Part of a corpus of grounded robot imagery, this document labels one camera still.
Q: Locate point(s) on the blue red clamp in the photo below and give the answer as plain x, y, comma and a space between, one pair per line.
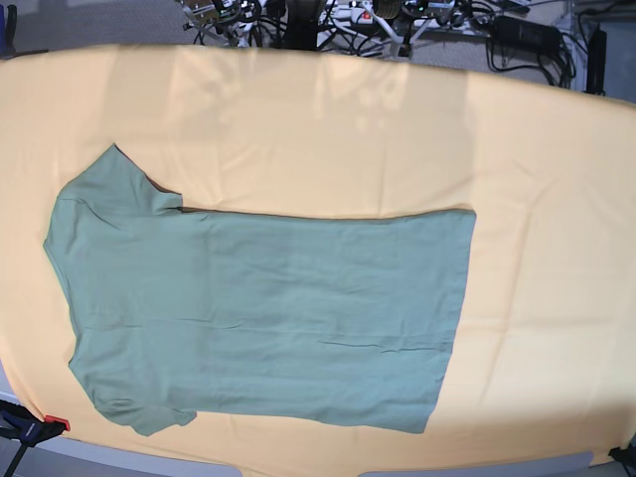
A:
19, 424

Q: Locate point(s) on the yellow table cloth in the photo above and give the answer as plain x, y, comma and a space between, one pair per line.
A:
544, 360

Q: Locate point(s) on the black clamp right corner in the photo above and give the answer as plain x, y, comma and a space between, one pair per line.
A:
625, 456

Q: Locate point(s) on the green T-shirt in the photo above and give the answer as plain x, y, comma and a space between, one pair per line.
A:
178, 312

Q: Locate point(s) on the black power adapter brick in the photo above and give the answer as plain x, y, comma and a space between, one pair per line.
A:
526, 36

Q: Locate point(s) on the black table leg post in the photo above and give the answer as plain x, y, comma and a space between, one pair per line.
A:
302, 25

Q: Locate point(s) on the black box right background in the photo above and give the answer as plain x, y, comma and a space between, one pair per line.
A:
596, 62

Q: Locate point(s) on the white power strip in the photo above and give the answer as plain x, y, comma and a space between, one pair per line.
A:
385, 13

